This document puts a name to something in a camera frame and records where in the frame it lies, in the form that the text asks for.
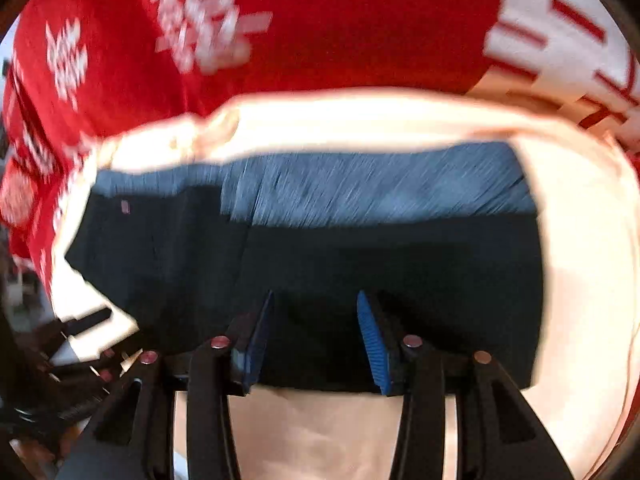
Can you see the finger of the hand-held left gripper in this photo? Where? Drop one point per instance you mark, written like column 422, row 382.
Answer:
column 117, row 352
column 87, row 321

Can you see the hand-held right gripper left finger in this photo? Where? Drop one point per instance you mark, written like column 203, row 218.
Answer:
column 257, row 345

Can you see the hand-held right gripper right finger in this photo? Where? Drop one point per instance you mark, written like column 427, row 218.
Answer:
column 375, row 345

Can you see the black pants with blue stripes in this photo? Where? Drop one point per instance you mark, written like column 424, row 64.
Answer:
column 350, row 270

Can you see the peach cloth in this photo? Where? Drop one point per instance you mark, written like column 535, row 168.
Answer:
column 585, row 260

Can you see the red printed blanket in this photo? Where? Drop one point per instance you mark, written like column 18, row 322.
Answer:
column 350, row 25

